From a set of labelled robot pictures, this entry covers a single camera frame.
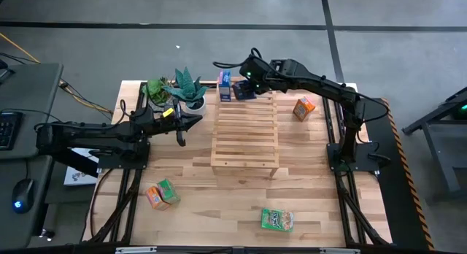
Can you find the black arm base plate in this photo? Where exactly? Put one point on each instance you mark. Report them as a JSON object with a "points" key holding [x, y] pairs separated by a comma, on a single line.
{"points": [[109, 161], [333, 162]]}

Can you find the wooden slatted shelf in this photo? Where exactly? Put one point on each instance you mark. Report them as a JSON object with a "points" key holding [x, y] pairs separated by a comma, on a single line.
{"points": [[245, 162]]}

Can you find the black keyboard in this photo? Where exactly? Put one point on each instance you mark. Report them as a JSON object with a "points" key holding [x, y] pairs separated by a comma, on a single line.
{"points": [[9, 130]]}

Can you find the teal plant in white pot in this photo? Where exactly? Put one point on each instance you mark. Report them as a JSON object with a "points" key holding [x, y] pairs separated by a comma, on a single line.
{"points": [[188, 88]]}

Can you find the grey desk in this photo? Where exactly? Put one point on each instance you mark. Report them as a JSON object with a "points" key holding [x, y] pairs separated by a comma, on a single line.
{"points": [[33, 93]]}

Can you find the green snack packet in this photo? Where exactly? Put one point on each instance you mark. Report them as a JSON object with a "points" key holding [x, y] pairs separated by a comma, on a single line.
{"points": [[277, 220]]}

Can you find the blue cereal box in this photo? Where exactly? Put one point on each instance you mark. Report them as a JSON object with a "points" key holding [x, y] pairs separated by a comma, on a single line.
{"points": [[224, 89]]}

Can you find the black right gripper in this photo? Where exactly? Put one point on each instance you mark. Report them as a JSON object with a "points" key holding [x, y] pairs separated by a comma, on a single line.
{"points": [[257, 75]]}

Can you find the dark metal equipment stand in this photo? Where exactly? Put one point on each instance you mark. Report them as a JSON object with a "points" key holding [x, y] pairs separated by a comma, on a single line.
{"points": [[438, 144]]}

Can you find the white booklet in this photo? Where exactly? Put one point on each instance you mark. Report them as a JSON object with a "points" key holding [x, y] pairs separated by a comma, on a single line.
{"points": [[78, 177]]}

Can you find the green Apple Jacks cereal box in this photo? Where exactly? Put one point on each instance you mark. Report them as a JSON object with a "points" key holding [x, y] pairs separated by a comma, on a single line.
{"points": [[168, 191]]}

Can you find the black aluminium rig frame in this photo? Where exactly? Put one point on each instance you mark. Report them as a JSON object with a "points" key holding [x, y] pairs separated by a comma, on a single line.
{"points": [[200, 251]]}

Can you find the green plant in patterned pot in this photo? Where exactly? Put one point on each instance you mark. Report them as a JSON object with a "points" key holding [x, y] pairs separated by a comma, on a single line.
{"points": [[157, 90]]}

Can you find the orange Mini Wheats cereal box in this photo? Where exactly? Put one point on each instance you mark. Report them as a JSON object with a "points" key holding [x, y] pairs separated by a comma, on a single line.
{"points": [[155, 199], [303, 109]]}

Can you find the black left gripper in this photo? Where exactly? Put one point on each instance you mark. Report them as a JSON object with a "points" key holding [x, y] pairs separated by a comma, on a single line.
{"points": [[166, 122]]}

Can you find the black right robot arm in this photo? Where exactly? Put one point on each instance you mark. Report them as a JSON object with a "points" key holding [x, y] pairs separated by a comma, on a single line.
{"points": [[328, 88]]}

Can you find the black computer mouse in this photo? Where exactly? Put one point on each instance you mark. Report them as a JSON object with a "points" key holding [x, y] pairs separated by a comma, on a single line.
{"points": [[22, 193]]}

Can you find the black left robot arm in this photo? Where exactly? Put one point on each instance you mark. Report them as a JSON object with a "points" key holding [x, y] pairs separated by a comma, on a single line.
{"points": [[91, 133]]}

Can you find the black yellow hazard strip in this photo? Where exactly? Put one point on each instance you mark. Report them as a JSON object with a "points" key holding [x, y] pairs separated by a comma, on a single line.
{"points": [[408, 173]]}

